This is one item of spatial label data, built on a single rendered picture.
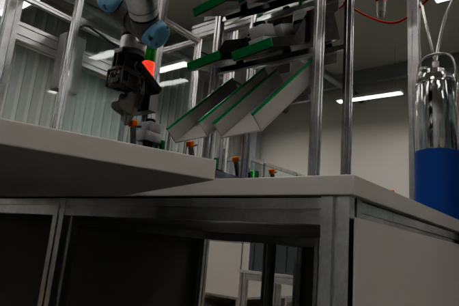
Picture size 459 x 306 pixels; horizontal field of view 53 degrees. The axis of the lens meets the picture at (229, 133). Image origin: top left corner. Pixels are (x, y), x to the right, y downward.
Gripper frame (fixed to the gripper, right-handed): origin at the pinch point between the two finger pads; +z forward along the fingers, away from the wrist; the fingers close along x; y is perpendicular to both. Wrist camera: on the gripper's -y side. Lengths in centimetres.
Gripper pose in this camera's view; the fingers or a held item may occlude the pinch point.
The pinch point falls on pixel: (128, 121)
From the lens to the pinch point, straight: 134.1
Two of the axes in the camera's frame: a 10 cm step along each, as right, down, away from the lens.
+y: -6.1, -2.4, -7.5
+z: -0.8, 9.7, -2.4
